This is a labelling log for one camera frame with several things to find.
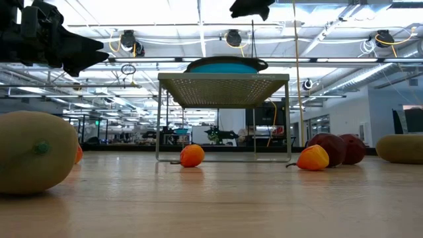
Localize dark red plum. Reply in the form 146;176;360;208
306;132;347;168
339;133;367;165

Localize blue grey collapsible colander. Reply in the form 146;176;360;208
184;56;269;74

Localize green perforated metal shelf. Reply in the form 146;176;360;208
155;72;292;163

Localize black green machine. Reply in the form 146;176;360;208
204;126;239;145

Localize brown green kiwi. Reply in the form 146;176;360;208
0;110;79;195
375;134;423;165

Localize black hanging cable coil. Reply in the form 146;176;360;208
120;63;137;76

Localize yellow hanging cable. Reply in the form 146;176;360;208
266;98;278;148

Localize black monitor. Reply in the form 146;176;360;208
245;100;287;127

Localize small orange red pear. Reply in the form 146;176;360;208
286;144;330;172
74;144;84;165
170;143;206;169

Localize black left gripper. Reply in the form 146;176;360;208
0;0;110;78

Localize dark monitor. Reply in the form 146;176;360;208
392;104;423;135

